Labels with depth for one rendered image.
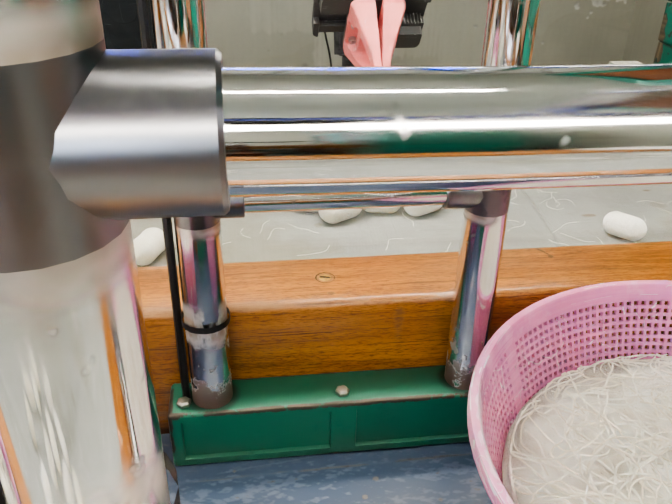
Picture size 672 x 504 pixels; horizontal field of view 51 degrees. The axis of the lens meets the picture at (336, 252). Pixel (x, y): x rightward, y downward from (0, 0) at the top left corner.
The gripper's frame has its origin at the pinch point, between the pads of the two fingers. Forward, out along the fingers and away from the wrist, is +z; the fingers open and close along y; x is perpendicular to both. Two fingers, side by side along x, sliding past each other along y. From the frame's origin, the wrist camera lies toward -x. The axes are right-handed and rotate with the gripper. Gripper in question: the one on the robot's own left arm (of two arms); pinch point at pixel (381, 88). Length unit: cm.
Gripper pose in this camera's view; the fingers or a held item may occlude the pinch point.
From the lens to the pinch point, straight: 61.4
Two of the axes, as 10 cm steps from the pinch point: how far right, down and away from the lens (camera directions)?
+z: 0.9, 9.3, -3.5
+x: -0.9, 3.5, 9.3
